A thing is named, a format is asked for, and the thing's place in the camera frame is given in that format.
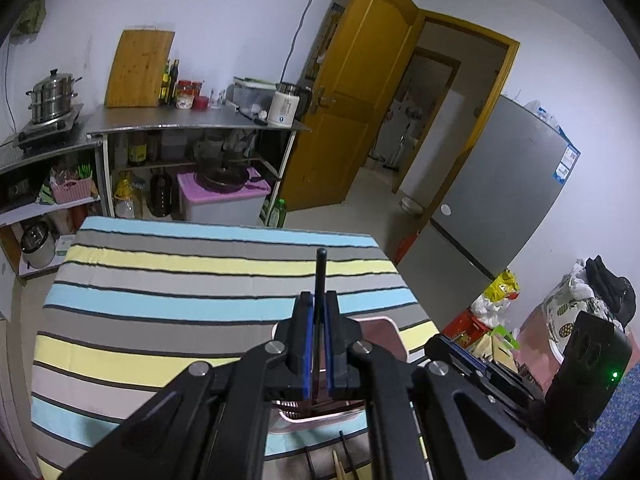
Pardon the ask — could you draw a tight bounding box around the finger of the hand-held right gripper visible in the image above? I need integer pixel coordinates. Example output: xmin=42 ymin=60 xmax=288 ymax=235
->
xmin=425 ymin=337 xmax=543 ymax=421
xmin=440 ymin=335 xmax=546 ymax=401

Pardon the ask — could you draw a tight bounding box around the purple storage bin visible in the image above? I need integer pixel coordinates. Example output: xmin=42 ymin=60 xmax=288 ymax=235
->
xmin=177 ymin=172 xmax=271 ymax=226

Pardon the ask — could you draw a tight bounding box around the steel stove cabinet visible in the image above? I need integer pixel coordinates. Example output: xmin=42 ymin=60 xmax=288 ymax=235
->
xmin=0 ymin=135 xmax=108 ymax=281

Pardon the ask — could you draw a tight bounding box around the pineapple print cloth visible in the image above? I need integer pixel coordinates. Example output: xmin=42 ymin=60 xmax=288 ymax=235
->
xmin=542 ymin=260 xmax=616 ymax=356

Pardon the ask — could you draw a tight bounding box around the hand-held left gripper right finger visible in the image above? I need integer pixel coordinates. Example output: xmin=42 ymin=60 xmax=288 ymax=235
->
xmin=324 ymin=290 xmax=577 ymax=480

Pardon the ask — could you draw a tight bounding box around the yellow snack bag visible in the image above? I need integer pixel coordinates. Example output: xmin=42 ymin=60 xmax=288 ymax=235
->
xmin=482 ymin=270 xmax=521 ymax=303

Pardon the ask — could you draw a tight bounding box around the black frying pan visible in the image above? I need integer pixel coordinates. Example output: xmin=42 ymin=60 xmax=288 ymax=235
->
xmin=195 ymin=165 xmax=263 ymax=193

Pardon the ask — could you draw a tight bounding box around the gas stove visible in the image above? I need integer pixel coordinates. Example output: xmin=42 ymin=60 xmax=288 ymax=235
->
xmin=12 ymin=105 xmax=85 ymax=148

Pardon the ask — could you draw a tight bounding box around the striped tablecloth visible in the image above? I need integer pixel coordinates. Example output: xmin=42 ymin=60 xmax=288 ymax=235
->
xmin=30 ymin=216 xmax=441 ymax=480

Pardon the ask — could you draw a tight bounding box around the wooden cutting board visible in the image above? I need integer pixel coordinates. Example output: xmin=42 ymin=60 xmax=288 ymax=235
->
xmin=105 ymin=30 xmax=176 ymax=109

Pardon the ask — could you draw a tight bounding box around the white rice cooker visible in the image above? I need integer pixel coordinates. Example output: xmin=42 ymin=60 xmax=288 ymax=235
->
xmin=20 ymin=222 xmax=56 ymax=270

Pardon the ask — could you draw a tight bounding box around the yellow door frame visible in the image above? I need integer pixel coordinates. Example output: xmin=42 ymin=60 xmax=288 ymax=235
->
xmin=392 ymin=10 xmax=521 ymax=221

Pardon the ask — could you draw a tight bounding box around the yellow wooden door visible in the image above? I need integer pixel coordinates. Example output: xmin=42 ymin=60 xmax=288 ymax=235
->
xmin=280 ymin=0 xmax=426 ymax=213

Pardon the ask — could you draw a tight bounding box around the grey refrigerator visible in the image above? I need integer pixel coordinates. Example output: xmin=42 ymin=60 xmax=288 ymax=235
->
xmin=395 ymin=94 xmax=581 ymax=281

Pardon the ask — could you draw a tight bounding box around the steel steamer pot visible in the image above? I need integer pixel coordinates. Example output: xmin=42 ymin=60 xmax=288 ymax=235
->
xmin=26 ymin=69 xmax=83 ymax=125

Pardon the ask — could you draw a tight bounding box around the yellow oil bottle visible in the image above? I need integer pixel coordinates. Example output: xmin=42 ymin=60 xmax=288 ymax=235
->
xmin=114 ymin=172 xmax=137 ymax=220

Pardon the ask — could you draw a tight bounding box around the red plastic crate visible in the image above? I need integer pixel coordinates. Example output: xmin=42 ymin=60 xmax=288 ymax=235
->
xmin=440 ymin=310 xmax=493 ymax=356

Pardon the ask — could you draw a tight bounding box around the black wall cable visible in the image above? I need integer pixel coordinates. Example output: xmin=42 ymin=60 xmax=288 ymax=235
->
xmin=282 ymin=0 xmax=331 ymax=83

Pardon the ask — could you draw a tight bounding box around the printed cardboard box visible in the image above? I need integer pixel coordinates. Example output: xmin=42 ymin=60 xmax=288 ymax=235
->
xmin=470 ymin=330 xmax=521 ymax=371

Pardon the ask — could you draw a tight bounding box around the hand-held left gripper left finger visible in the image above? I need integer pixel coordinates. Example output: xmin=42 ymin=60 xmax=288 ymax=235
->
xmin=60 ymin=290 xmax=316 ymax=480

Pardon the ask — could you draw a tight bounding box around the grey plastic storage box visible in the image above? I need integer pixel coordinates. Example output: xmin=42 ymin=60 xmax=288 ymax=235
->
xmin=227 ymin=77 xmax=278 ymax=106

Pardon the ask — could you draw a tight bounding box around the wall calendar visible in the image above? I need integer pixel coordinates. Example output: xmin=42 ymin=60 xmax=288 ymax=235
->
xmin=305 ymin=2 xmax=346 ymax=81

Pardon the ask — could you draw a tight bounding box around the pink utensil basket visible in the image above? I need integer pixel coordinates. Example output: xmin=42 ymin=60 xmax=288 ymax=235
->
xmin=270 ymin=316 xmax=405 ymax=423

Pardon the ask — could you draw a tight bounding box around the large dark bottle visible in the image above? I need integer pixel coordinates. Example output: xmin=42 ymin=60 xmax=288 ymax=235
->
xmin=149 ymin=169 xmax=173 ymax=218

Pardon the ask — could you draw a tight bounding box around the small pink basket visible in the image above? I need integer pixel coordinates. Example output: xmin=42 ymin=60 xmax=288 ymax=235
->
xmin=50 ymin=170 xmax=96 ymax=205

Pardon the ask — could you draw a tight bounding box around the pink plastic tub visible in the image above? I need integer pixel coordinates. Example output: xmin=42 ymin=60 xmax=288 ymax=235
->
xmin=515 ymin=305 xmax=566 ymax=376

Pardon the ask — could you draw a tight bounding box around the green hanging cloth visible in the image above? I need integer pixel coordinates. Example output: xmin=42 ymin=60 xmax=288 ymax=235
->
xmin=10 ymin=0 xmax=48 ymax=36

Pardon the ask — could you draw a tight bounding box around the steel counter table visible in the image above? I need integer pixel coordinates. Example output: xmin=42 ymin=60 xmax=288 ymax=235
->
xmin=87 ymin=105 xmax=311 ymax=226

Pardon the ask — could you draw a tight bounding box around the white electric kettle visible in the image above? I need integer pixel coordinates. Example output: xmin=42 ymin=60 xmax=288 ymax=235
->
xmin=267 ymin=82 xmax=313 ymax=128

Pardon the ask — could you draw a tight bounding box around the black clothing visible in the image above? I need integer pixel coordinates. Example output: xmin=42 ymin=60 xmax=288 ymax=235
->
xmin=582 ymin=256 xmax=637 ymax=331

